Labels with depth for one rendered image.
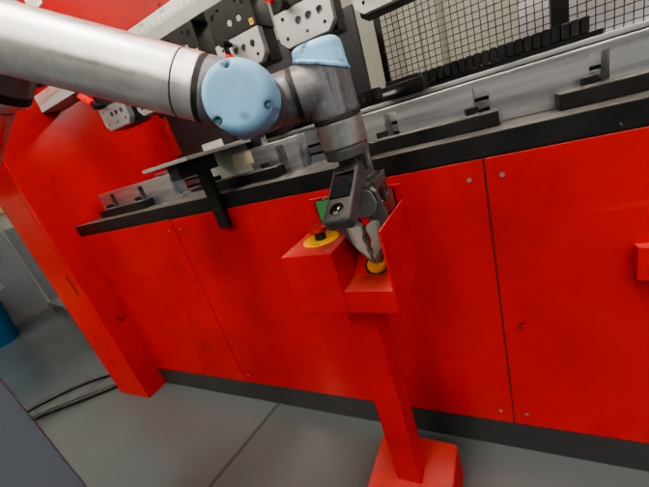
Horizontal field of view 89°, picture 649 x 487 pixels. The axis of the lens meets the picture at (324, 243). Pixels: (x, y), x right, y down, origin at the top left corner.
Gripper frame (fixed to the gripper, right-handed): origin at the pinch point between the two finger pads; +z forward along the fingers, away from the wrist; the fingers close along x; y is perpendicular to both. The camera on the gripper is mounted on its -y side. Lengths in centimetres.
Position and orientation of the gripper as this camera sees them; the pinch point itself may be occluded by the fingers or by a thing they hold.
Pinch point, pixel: (374, 258)
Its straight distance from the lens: 60.0
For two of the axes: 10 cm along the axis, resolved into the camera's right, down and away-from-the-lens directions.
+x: -8.6, 0.9, 4.9
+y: 3.9, -5.0, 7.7
